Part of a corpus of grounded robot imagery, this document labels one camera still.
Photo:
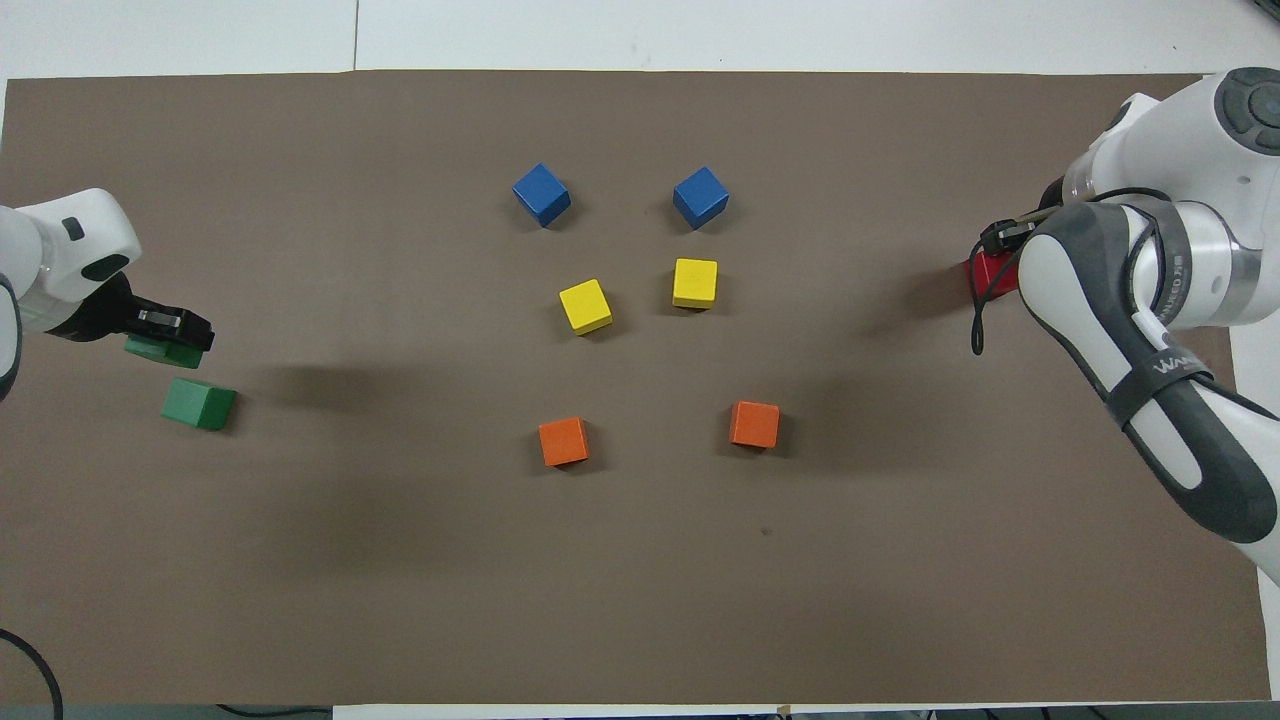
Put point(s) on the yellow wooden block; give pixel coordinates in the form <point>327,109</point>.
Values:
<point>585,305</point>
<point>695,282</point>

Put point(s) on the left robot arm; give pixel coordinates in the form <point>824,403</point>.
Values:
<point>70,250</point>

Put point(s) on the red wooden block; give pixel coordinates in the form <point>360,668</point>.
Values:
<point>990,275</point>

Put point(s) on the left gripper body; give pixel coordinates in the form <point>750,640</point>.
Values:
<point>100,312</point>

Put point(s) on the blue wooden block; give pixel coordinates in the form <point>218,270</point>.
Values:
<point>541,193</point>
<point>700,196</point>

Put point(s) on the orange wooden block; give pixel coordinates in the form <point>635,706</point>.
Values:
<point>755,424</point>
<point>563,441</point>

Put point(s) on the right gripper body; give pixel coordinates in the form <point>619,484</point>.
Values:
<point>1050,195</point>

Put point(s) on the green wooden block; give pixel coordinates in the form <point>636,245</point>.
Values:
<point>160,352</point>
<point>198,403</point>

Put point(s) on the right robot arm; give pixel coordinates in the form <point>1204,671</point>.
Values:
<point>1150,300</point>

